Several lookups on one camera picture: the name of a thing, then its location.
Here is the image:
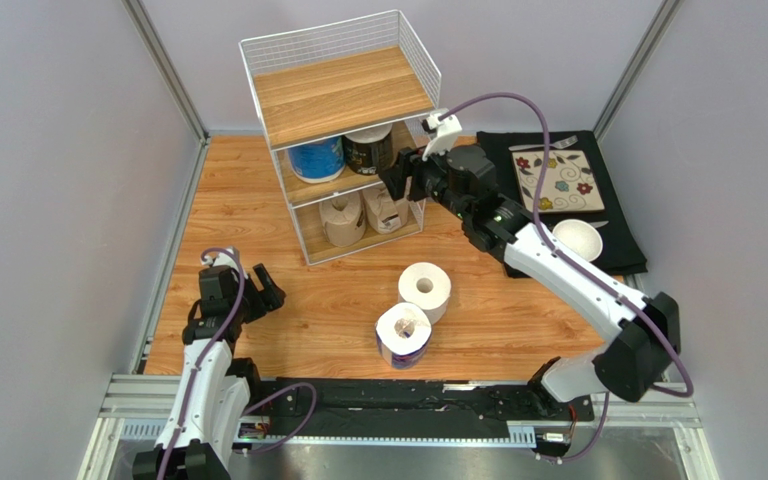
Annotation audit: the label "brown paper roll front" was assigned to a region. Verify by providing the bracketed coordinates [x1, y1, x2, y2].
[361, 185, 409, 234]

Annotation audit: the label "brown paper roll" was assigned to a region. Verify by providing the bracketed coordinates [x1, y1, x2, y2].
[361, 185, 409, 234]
[318, 191, 367, 247]

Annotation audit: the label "black paper roll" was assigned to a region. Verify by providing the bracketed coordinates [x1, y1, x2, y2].
[342, 123, 394, 176]

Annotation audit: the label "plain white paper roll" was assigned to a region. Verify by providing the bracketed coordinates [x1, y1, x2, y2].
[397, 262, 452, 325]

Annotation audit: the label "blue patterned roll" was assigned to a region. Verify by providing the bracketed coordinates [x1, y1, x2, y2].
[287, 136, 346, 184]

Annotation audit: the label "white wire wooden shelf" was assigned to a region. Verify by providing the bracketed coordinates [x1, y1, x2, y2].
[239, 10, 442, 265]

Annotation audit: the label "blue white roll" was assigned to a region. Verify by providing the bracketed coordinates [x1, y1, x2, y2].
[375, 302, 432, 370]

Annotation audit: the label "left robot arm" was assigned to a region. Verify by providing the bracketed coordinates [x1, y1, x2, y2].
[132, 260, 286, 479]

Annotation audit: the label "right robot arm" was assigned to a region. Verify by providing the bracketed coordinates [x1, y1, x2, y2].
[378, 145, 680, 405]

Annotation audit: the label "silver fork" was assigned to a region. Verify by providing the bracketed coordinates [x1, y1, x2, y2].
[508, 135, 578, 152]

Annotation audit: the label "floral square plate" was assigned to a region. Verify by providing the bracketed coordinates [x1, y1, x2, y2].
[511, 149, 605, 213]

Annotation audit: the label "white orange bowl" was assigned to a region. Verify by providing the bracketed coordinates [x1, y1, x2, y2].
[552, 219, 604, 262]

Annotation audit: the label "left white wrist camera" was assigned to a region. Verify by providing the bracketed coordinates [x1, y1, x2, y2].
[199, 246, 240, 271]

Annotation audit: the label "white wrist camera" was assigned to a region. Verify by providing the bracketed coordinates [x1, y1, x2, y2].
[421, 109, 462, 161]
[199, 246, 240, 271]

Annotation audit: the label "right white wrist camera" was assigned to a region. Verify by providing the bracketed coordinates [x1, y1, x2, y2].
[421, 109, 462, 161]

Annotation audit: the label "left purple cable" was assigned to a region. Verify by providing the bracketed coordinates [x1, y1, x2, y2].
[156, 246, 319, 480]

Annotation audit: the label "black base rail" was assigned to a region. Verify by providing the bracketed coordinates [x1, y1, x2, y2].
[250, 378, 596, 439]

